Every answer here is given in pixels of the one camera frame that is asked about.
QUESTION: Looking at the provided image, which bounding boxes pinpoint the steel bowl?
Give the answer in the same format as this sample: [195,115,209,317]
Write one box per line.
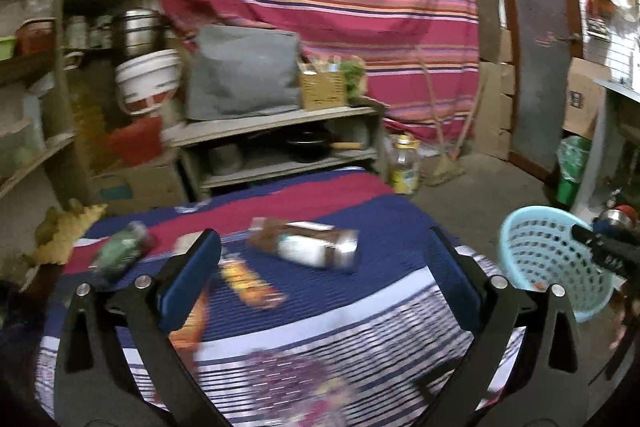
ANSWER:
[597,207,626,233]

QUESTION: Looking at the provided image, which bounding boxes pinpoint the low wooden shelf table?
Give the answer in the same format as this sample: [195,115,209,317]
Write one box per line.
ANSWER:
[167,106,386,202]

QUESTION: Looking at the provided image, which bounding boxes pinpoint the light blue plastic basket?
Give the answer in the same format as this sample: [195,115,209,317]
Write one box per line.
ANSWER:
[500,205,617,324]

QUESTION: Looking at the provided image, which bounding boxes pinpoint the steel pot red rim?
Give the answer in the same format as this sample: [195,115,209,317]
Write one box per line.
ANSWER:
[616,205,640,230]

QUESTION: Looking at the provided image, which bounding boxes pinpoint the flattened cardboard pieces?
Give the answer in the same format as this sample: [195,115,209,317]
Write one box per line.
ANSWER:
[460,0,516,160]

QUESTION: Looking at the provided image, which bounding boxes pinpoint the cluster of small jars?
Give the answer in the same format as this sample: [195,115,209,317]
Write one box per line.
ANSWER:
[65,14,115,50]

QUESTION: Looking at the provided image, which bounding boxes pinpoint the orange snack wrapper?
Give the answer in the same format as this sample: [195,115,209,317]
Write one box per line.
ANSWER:
[169,292,211,353]

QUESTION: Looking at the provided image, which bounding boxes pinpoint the open cardboard box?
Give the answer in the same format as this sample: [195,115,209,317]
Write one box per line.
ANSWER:
[562,57,613,138]

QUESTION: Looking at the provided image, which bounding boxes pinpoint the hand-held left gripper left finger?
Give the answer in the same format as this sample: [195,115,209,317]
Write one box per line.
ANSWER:
[51,228,223,427]

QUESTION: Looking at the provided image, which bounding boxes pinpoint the oil bottle yellow label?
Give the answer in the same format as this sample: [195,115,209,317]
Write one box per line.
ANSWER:
[389,134,422,195]

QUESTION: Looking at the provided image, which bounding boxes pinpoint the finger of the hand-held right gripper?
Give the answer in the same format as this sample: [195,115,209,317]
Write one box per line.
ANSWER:
[571,223,608,254]

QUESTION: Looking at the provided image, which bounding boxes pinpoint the red plastic basin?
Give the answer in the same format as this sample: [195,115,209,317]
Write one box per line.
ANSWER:
[107,117,165,168]

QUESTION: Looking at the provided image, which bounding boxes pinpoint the clear plastic container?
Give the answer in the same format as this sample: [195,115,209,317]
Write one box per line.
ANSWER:
[0,117,46,178]

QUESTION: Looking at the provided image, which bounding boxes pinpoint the grey door wooden frame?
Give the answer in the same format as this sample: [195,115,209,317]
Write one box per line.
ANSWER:
[492,0,583,182]

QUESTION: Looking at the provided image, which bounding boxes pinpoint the printed checked bedsheet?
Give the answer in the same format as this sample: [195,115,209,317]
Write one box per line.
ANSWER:
[35,167,531,427]

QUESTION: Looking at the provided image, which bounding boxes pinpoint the wooden shelf unit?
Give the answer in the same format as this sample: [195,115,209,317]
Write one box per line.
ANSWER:
[0,0,211,208]

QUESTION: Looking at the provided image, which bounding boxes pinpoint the straw broom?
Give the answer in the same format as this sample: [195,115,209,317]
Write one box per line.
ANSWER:
[417,47,466,185]

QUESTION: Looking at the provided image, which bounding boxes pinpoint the yellow oil jug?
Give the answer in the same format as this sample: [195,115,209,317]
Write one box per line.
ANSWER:
[70,72,116,172]

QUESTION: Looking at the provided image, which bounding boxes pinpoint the grey fabric bag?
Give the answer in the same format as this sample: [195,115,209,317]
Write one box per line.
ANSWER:
[186,24,302,122]

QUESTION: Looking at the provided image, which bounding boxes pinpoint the glass spice jar silver lid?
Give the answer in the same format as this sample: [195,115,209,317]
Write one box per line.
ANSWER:
[247,217,361,273]

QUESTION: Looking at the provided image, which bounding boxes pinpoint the dark jar green label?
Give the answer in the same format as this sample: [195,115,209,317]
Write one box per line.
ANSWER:
[90,222,151,280]

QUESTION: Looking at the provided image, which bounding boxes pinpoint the green leafy vegetables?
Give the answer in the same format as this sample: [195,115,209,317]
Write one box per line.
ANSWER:
[342,57,368,100]

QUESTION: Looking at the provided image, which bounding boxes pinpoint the black pan wooden handle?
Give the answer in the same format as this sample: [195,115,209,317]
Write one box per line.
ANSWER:
[285,132,366,162]

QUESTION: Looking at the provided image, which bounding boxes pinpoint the white plastic bucket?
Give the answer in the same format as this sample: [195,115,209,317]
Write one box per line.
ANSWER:
[115,49,182,115]

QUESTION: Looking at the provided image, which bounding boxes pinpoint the stacked steel pot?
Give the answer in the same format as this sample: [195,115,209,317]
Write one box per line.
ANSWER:
[114,8,166,58]

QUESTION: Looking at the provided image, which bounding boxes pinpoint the wooden utensil holder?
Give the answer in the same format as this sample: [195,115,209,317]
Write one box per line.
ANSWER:
[298,57,348,112]

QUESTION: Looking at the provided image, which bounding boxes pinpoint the green plastic bag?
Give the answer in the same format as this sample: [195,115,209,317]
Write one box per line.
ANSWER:
[556,136,593,208]

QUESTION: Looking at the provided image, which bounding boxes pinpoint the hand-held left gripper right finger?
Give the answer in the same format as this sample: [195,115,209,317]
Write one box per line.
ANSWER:
[424,226,589,427]

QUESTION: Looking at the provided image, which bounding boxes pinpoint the small dark orange wrapper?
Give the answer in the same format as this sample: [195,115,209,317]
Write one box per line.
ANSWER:
[218,257,288,309]

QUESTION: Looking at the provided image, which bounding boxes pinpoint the brown cardboard box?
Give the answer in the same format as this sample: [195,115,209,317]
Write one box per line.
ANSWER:
[92,157,188,212]

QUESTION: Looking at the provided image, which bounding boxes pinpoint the yellow egg tray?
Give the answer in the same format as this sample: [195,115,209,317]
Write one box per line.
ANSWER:
[35,202,108,265]

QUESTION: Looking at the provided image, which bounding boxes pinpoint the clear bead packet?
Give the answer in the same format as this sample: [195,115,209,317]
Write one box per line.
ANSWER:
[245,347,351,427]

